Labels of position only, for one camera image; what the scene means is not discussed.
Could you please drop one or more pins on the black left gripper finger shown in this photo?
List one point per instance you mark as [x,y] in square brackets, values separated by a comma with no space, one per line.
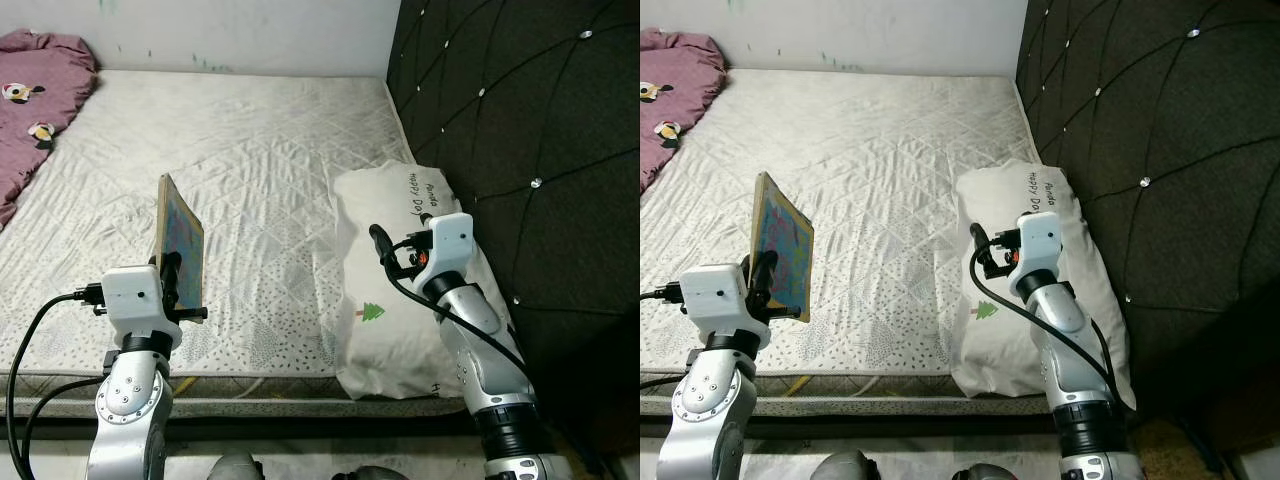
[764,275]
[170,275]

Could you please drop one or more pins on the colourful picture board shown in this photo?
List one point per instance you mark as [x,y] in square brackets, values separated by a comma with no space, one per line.
[788,245]
[187,245]

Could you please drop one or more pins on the white pillow with green tree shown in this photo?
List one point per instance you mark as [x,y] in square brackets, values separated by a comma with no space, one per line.
[380,350]
[1010,360]

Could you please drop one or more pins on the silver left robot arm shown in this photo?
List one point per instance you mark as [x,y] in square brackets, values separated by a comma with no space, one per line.
[130,410]
[710,410]

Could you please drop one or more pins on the white quilted mattress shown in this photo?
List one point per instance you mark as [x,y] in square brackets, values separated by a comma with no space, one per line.
[250,150]
[880,150]

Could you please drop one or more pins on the grey robot left leg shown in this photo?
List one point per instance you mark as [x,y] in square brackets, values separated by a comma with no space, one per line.
[845,468]
[235,468]

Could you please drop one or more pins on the black tufted headboard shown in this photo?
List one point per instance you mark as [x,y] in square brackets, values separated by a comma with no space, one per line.
[1170,100]
[540,100]

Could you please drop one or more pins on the purple blanket with cartoon prints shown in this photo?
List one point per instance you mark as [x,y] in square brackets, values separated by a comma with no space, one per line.
[680,80]
[40,100]

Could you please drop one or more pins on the brown woven crate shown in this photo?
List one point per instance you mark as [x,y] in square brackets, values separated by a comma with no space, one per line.
[1170,450]

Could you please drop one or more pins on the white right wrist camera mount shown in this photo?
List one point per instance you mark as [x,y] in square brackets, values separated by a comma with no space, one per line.
[452,240]
[1040,240]

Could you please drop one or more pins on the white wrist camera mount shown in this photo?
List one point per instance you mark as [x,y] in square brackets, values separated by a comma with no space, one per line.
[135,300]
[1040,240]
[452,240]
[715,300]

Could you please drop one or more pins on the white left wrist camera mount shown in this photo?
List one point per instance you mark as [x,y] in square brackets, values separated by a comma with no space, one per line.
[715,300]
[135,300]

